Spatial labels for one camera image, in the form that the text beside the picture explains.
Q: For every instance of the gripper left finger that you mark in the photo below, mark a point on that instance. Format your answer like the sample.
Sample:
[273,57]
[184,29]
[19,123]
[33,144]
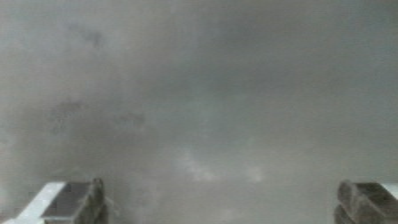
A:
[67,204]

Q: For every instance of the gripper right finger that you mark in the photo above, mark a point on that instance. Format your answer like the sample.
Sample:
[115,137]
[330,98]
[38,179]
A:
[369,203]

